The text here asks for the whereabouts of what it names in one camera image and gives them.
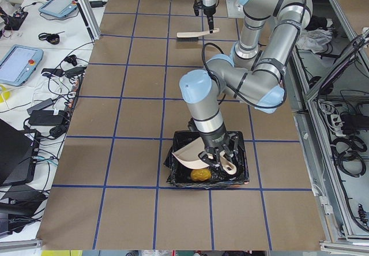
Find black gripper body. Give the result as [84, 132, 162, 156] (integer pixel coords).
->
[193, 0, 216, 33]
[199, 131, 242, 170]

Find beige plastic dustpan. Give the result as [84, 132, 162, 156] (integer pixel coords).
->
[172, 137, 237, 175]

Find white hand brush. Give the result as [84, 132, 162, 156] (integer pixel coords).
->
[176, 28, 220, 41]

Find yellow potato-like trash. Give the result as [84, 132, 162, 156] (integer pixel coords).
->
[190, 168, 212, 182]

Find black bag lined bin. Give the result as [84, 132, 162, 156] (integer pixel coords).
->
[164, 131, 250, 189]

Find white crumpled cloth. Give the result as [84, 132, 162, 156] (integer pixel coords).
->
[296, 29, 333, 53]

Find upper blue teach pendant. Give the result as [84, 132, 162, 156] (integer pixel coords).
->
[39, 0, 77, 20]

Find blue teach pendant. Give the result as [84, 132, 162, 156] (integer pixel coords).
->
[39, 0, 77, 20]
[1, 44, 44, 86]

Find black power strip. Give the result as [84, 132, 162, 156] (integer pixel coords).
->
[64, 74, 84, 118]

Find black power adapter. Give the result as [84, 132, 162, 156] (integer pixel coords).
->
[28, 110, 68, 126]

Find black laptop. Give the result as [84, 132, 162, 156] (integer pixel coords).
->
[1, 121, 40, 187]

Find lower blue teach pendant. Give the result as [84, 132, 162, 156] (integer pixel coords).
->
[1, 44, 44, 86]

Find black braided left cable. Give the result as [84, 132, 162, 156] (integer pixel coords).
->
[201, 43, 231, 104]

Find aluminium frame post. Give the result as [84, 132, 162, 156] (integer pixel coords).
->
[74, 0, 101, 42]

